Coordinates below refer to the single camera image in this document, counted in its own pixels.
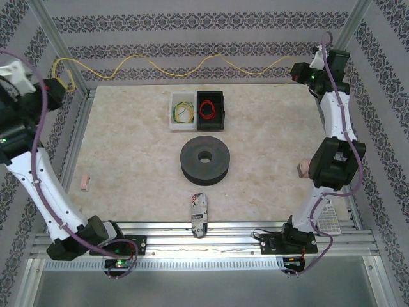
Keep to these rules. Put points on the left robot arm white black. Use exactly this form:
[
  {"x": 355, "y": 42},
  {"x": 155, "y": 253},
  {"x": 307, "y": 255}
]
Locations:
[{"x": 48, "y": 195}]

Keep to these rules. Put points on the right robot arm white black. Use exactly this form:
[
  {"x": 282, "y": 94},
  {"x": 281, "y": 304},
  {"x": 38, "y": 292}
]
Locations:
[{"x": 332, "y": 160}]

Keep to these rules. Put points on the small pink eraser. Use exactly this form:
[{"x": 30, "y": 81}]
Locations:
[{"x": 85, "y": 182}]

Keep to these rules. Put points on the black plastic bin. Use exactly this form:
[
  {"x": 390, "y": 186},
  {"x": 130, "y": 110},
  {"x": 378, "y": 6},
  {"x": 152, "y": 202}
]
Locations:
[{"x": 209, "y": 126}]

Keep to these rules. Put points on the white plastic bin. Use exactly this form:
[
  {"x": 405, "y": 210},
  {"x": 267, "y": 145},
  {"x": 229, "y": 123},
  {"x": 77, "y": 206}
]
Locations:
[{"x": 183, "y": 127}]

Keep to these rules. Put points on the white calculator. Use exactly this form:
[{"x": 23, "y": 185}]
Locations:
[{"x": 329, "y": 217}]

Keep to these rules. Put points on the newspaper print case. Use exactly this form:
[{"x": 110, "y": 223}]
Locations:
[{"x": 199, "y": 211}]

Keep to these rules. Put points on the left control board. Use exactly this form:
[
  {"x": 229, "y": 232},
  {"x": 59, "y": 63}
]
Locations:
[{"x": 118, "y": 263}]

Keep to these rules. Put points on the control board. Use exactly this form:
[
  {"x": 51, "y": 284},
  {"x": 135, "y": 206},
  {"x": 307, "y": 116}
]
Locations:
[
  {"x": 118, "y": 263},
  {"x": 292, "y": 263}
]

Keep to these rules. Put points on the right control board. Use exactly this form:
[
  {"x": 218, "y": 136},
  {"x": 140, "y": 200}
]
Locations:
[{"x": 292, "y": 263}]

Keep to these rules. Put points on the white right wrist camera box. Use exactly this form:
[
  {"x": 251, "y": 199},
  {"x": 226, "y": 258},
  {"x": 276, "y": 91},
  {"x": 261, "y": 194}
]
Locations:
[{"x": 318, "y": 59}]

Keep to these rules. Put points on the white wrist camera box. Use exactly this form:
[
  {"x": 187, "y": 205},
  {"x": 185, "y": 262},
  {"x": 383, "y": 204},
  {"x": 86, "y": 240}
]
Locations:
[
  {"x": 318, "y": 59},
  {"x": 14, "y": 75}
]

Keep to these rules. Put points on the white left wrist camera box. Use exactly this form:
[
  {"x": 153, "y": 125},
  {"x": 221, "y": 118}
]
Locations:
[{"x": 14, "y": 75}]

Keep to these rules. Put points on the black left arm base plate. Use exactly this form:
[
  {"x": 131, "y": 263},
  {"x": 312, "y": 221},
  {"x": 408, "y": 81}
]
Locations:
[{"x": 137, "y": 244}]

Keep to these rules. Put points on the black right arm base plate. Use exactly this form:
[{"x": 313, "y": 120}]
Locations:
[{"x": 271, "y": 244}]

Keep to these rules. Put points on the aluminium frame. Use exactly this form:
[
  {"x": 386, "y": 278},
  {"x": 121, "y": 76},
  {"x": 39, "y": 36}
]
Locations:
[{"x": 223, "y": 244}]

